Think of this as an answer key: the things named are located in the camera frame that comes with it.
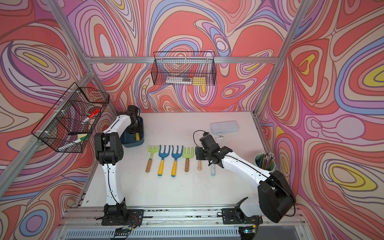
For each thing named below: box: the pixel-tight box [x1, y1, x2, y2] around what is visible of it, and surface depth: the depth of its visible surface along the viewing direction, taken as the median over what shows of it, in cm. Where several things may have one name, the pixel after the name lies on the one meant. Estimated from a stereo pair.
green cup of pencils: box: [254, 151, 276, 172], surface depth 78 cm
